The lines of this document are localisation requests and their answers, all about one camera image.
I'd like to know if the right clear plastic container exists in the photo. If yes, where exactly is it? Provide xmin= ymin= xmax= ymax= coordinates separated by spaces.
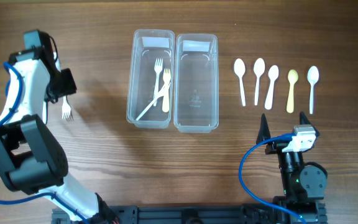
xmin=173 ymin=34 xmax=219 ymax=133

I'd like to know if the cream plastic spoon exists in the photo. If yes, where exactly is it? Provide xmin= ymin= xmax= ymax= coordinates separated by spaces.
xmin=234 ymin=58 xmax=246 ymax=106

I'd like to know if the yellow plastic spoon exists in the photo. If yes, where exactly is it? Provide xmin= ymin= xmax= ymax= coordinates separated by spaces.
xmin=286 ymin=70 xmax=298 ymax=113

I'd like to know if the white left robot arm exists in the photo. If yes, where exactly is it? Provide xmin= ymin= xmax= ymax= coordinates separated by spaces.
xmin=0 ymin=46 xmax=117 ymax=223

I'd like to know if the yellow plastic fork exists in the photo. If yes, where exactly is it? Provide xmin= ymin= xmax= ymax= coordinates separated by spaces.
xmin=162 ymin=68 xmax=171 ymax=113

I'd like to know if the slim white plastic fork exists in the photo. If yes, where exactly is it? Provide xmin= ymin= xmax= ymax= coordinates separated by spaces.
xmin=135 ymin=83 xmax=170 ymax=121

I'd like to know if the translucent white plastic spoon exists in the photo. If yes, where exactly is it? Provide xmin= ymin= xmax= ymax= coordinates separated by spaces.
xmin=307 ymin=66 xmax=319 ymax=114

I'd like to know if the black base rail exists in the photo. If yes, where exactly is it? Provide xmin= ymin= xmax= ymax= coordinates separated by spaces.
xmin=51 ymin=203 xmax=328 ymax=224

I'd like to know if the clear white plastic fork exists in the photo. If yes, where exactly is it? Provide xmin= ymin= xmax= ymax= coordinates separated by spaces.
xmin=62 ymin=96 xmax=73 ymax=121

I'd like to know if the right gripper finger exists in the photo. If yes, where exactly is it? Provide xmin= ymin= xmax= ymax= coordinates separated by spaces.
xmin=300 ymin=111 xmax=319 ymax=137
xmin=256 ymin=113 xmax=271 ymax=144

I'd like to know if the clear plastic container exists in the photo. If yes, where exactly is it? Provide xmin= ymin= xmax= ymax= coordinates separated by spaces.
xmin=126 ymin=29 xmax=175 ymax=129
xmin=173 ymin=34 xmax=219 ymax=133

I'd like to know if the left clear plastic container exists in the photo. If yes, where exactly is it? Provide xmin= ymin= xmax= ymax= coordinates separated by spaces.
xmin=126 ymin=29 xmax=175 ymax=129

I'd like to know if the wide white plastic spoon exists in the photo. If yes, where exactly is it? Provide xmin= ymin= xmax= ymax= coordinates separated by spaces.
xmin=264 ymin=65 xmax=279 ymax=110

